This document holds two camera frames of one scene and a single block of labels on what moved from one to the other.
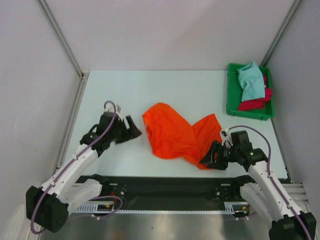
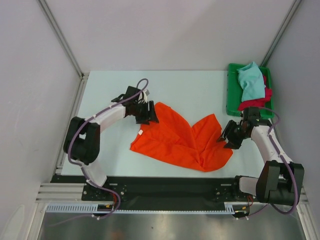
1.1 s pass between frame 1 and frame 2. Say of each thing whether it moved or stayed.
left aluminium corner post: stayed
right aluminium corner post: stayed
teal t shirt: stayed
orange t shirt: moved
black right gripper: moved
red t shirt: stayed
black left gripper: moved
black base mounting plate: stayed
